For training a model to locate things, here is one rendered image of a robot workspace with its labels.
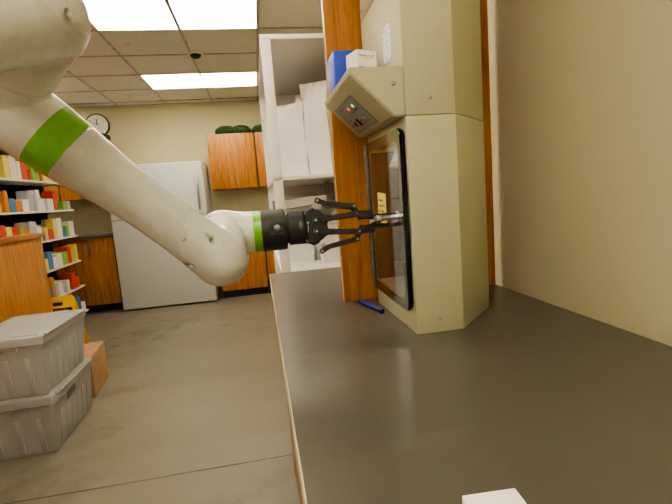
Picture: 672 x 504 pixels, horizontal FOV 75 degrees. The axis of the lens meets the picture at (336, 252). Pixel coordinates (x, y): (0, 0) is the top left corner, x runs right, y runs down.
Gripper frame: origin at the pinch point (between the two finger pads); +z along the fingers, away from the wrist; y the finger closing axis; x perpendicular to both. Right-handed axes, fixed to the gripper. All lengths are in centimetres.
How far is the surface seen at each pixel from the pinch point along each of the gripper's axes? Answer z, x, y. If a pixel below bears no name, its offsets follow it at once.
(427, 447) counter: -9, -47, -33
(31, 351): -148, 150, -38
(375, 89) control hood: -0.6, -14.7, 25.4
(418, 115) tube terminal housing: 8.3, -13.8, 19.9
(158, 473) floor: -86, 126, -101
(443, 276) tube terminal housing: 12.1, -8.6, -14.2
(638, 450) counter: 14, -55, -34
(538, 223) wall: 48.5, 9.4, -3.9
